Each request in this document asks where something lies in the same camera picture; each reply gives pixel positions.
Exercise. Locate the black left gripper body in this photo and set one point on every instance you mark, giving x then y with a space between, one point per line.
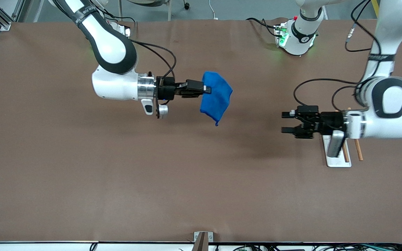
329 122

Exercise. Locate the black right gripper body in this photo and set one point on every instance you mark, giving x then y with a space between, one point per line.
166 90

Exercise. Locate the blue microfibre towel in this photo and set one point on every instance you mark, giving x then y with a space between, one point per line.
218 94

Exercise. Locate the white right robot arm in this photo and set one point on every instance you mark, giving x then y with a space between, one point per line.
113 45

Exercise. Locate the wooden rack rod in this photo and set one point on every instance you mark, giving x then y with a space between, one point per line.
345 155
358 150

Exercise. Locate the black chair caster wheel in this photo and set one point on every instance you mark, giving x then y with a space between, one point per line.
187 5

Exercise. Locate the white rack base plate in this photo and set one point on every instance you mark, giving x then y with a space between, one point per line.
337 162

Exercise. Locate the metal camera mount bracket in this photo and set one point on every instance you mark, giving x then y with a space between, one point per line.
202 240

